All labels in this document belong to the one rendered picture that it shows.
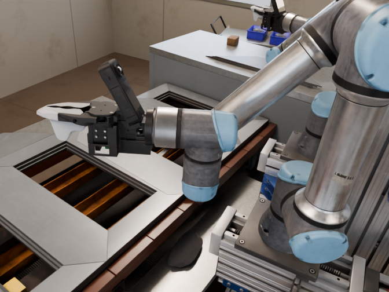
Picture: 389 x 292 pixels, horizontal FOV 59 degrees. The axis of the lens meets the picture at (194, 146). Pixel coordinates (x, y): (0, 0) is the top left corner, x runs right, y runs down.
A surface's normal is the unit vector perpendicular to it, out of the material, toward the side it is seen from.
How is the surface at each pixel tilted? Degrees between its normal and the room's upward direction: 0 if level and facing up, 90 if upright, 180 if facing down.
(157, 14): 90
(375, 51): 83
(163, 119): 37
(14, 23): 90
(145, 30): 90
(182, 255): 8
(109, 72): 81
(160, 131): 71
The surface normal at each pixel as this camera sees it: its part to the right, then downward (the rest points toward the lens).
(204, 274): 0.07, -0.84
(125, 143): 0.00, 0.43
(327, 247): -0.02, 0.65
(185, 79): -0.57, 0.42
